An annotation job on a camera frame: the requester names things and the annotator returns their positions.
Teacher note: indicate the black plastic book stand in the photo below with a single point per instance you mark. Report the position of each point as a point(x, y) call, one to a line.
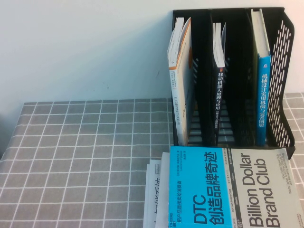
point(240, 71)

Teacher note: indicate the black mobile robot book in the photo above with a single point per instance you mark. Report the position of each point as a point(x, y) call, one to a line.
point(219, 95)

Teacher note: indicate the blue and grey paperback book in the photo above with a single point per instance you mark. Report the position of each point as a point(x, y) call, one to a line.
point(213, 190)

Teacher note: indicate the blue spine hardcover book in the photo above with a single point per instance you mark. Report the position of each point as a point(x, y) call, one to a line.
point(262, 99)

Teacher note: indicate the grey checked tablecloth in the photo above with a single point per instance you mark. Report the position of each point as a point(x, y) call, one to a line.
point(83, 154)

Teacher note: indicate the white book large black print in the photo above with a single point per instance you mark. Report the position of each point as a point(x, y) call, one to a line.
point(153, 190)

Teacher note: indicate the white and orange paperback book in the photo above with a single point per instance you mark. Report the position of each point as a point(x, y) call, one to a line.
point(183, 83)

